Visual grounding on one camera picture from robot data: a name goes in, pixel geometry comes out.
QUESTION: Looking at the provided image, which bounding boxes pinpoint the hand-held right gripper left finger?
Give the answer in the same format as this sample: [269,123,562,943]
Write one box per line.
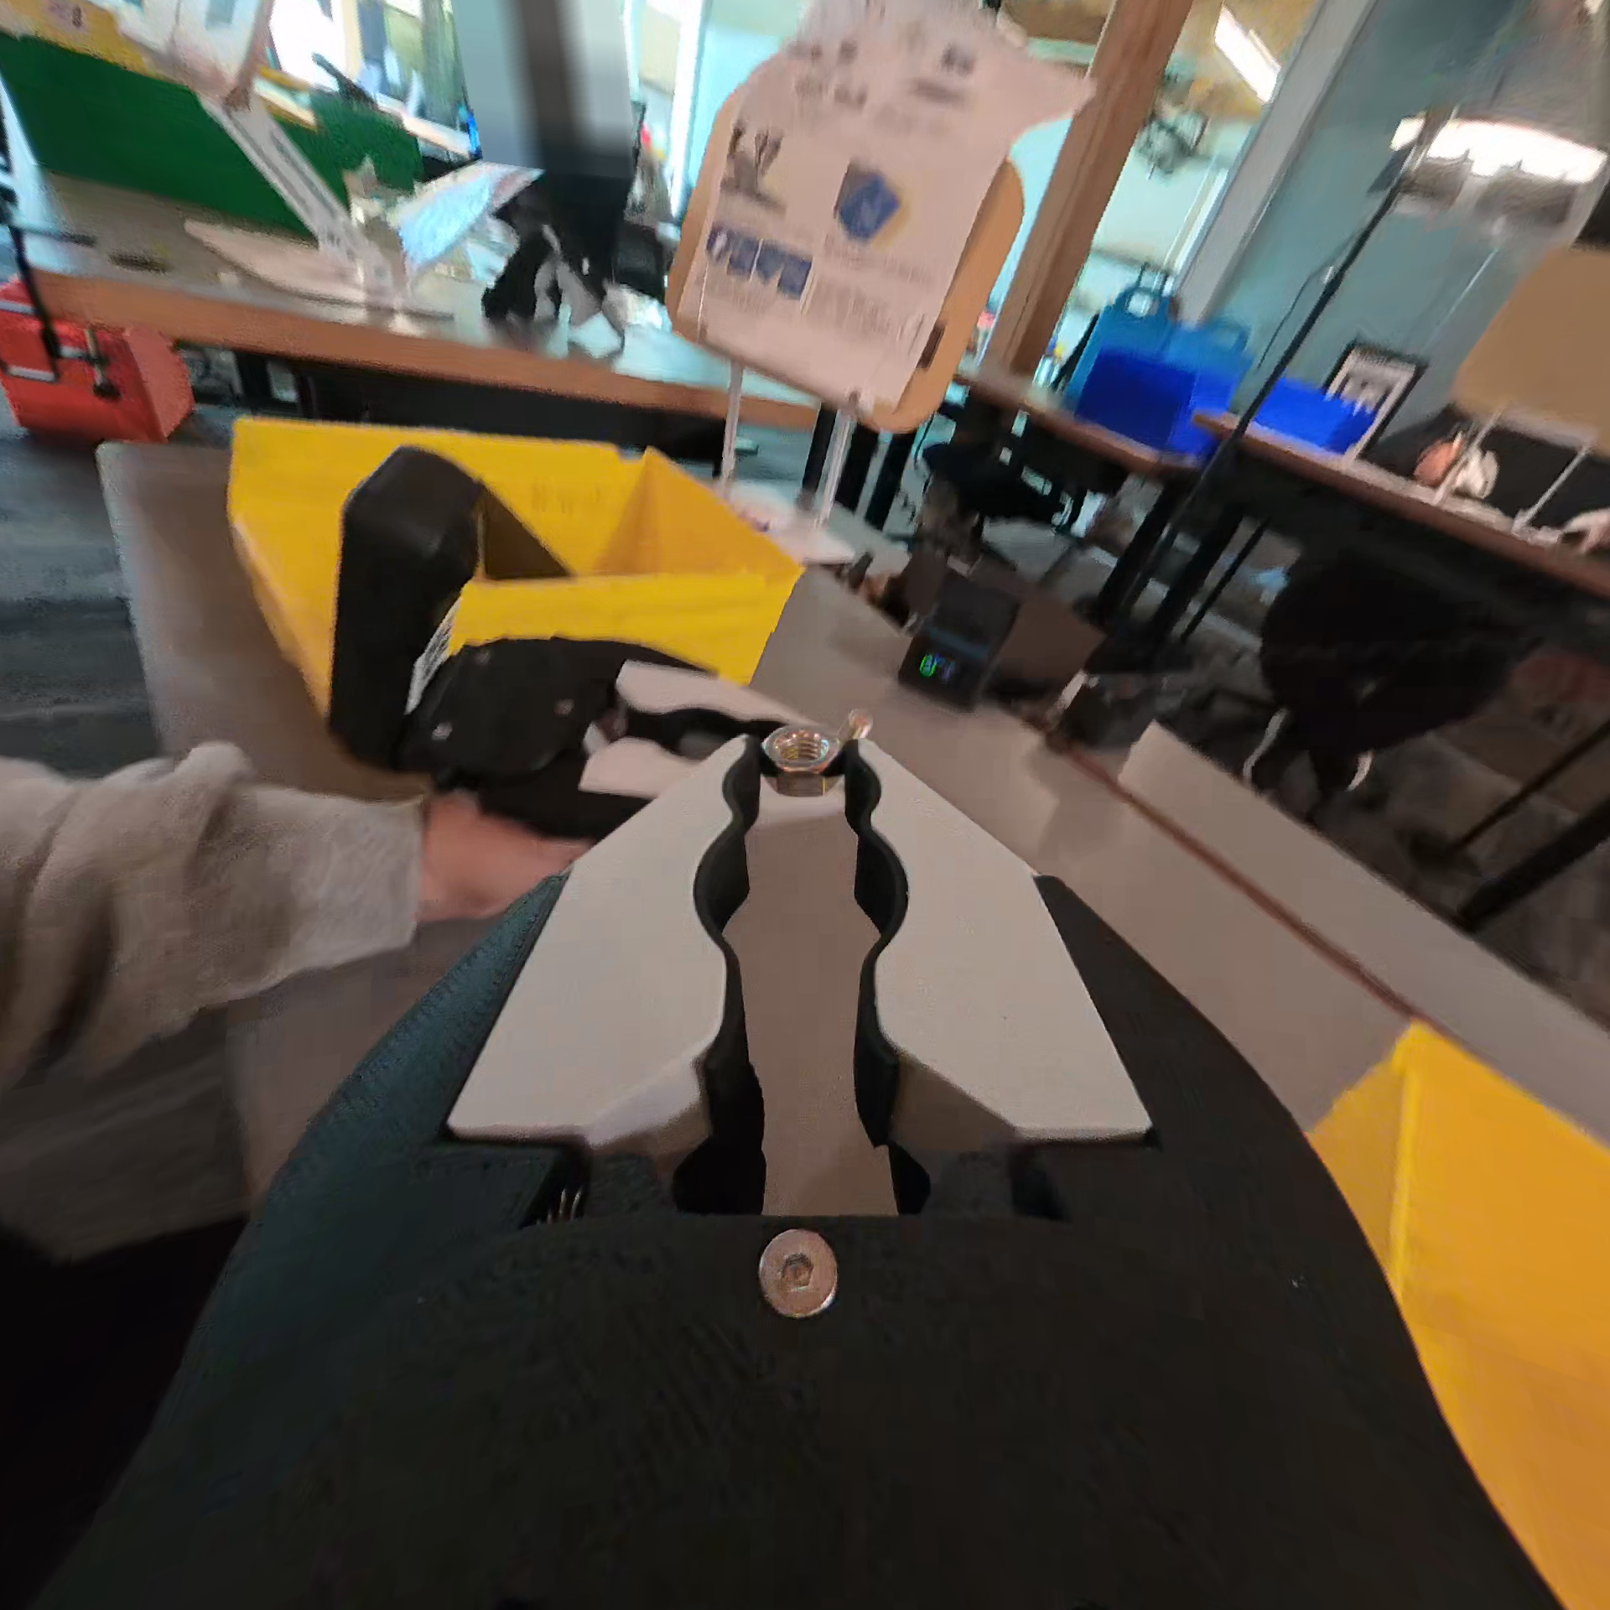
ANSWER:
[447,736,764,1177]

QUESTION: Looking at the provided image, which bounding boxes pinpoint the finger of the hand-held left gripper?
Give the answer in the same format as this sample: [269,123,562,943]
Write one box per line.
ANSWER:
[614,659,783,734]
[582,736,746,803]

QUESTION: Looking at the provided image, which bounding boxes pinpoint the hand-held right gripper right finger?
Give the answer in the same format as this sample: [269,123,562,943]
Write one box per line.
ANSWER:
[844,740,1153,1177]

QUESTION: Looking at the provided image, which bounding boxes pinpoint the yellow plastic bin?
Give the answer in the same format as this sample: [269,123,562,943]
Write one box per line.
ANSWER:
[227,416,808,719]
[1308,1020,1610,1610]

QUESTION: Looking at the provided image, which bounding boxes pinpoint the silver hex nut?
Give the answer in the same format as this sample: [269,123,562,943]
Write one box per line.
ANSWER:
[762,724,838,797]

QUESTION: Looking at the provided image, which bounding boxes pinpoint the person's left forearm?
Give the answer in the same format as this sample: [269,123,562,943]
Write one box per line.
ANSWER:
[0,740,430,1259]

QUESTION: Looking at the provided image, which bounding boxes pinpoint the person's left hand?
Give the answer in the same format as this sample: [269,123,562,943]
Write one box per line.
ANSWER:
[419,792,597,926]

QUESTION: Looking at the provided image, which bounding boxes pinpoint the long wooden top desk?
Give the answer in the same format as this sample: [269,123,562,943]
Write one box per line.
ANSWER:
[26,232,827,435]

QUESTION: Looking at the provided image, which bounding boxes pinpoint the black charging case with screen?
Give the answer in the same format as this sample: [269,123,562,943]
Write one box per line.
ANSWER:
[898,571,1024,709]

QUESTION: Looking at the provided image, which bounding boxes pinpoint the white board stand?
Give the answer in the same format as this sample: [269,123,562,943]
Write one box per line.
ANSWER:
[189,100,543,316]

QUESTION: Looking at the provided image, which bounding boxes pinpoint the black office chair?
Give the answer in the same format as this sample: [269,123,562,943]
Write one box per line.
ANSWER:
[923,441,1072,573]

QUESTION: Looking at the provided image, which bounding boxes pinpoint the red tool case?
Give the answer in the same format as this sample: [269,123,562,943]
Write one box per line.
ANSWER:
[0,276,196,445]

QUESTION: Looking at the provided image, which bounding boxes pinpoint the wooden instruction board stand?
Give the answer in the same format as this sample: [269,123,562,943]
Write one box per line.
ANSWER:
[664,50,1028,531]

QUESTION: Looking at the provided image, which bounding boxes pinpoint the green plastic bin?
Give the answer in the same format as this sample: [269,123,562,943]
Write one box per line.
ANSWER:
[0,31,424,241]

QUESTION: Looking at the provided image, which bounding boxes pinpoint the blue plastic tote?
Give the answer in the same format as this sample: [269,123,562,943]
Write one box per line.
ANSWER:
[1067,282,1258,456]

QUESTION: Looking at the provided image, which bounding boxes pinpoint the printed instruction sheet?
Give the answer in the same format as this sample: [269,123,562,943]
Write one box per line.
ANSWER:
[685,0,1097,404]

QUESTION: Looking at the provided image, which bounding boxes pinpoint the black pole stand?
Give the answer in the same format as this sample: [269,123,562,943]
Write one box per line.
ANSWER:
[1057,126,1450,757]

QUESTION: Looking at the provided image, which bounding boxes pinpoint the blue plastic bin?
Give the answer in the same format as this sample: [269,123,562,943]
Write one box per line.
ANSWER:
[1247,376,1379,456]

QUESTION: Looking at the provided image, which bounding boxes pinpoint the framed picture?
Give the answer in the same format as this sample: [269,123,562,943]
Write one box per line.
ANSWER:
[1321,339,1433,439]

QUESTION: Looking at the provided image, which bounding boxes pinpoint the wooden post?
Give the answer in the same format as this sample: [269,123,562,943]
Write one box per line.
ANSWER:
[982,0,1197,379]

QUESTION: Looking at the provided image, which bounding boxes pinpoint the black frame desk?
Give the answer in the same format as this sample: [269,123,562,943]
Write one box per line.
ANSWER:
[957,370,1610,933]

